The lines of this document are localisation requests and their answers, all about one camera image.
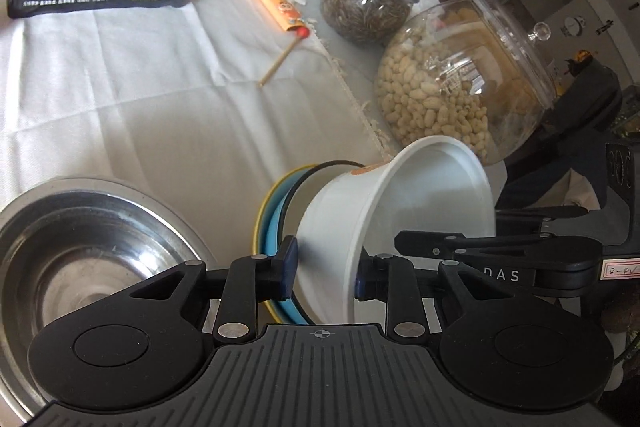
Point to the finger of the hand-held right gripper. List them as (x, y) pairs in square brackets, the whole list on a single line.
[(500, 252), (540, 214)]

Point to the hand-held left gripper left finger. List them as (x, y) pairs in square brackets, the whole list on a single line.
[(287, 267)]

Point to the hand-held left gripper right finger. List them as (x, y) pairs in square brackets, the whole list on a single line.
[(365, 289)]

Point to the blue bowl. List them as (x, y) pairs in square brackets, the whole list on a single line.
[(272, 237)]

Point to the white bowl with yellow rim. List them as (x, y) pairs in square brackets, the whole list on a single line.
[(258, 229)]

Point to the white plastic bowl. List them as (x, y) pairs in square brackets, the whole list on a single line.
[(380, 207)]

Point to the large glass jar of peanuts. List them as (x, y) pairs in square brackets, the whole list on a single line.
[(430, 102)]

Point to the wooden chopstick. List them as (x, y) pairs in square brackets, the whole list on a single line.
[(280, 59)]

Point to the stainless steel bowl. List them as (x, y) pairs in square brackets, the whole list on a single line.
[(75, 257)]

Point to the beige fringed tablecloth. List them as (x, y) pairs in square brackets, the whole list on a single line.
[(150, 82)]

